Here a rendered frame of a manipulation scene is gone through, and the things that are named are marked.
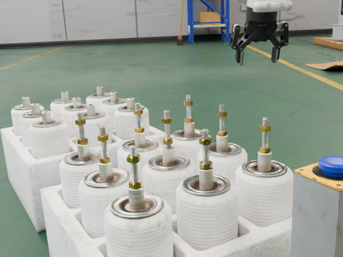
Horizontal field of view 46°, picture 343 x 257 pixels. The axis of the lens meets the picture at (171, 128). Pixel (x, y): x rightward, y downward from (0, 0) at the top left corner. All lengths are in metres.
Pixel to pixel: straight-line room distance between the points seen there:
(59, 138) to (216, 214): 0.55
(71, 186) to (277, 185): 0.36
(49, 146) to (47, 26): 6.28
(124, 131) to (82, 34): 6.07
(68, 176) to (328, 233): 0.46
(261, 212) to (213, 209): 0.11
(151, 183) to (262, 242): 0.21
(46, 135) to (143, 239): 0.54
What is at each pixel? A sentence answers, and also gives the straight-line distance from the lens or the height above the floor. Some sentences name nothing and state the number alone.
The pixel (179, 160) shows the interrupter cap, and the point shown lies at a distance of 0.73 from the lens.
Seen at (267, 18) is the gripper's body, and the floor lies 0.49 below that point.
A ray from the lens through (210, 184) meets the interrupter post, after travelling 0.62.
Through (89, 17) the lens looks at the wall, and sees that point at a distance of 7.11.
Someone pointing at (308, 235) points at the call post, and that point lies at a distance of 0.55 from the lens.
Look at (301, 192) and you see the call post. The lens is 0.54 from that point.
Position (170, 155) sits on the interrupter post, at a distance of 0.71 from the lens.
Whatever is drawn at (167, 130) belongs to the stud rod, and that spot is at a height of 0.31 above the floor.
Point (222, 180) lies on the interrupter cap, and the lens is 0.64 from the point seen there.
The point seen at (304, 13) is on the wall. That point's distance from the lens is 7.37.
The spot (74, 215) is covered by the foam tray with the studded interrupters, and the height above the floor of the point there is 0.18.
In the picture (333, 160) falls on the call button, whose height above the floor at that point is 0.33.
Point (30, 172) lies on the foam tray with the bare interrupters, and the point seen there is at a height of 0.16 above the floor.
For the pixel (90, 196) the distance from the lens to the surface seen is 0.65.
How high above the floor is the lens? 0.52
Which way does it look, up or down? 16 degrees down
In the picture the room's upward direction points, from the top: 3 degrees counter-clockwise
